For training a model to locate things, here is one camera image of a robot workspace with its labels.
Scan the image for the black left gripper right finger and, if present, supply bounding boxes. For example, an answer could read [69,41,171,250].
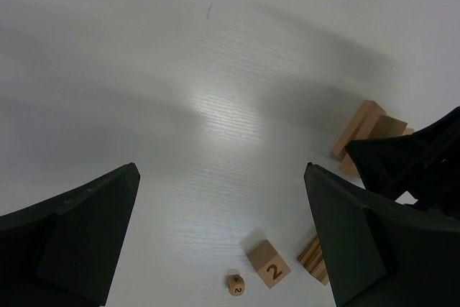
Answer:
[304,163,459,306]

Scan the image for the wood cube with letter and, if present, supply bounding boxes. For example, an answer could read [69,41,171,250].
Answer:
[247,239,291,289]

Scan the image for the tiny wood cube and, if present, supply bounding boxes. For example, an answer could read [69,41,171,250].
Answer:
[226,274,245,296]

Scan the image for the dark-sided wood block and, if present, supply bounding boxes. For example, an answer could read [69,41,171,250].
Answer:
[298,236,330,285]

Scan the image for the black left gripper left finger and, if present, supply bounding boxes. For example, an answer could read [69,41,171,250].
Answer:
[1,162,140,306]

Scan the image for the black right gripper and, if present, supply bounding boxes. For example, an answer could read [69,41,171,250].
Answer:
[346,107,459,218]

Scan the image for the long wood block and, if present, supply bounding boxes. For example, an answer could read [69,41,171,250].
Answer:
[339,112,414,178]
[331,100,386,160]

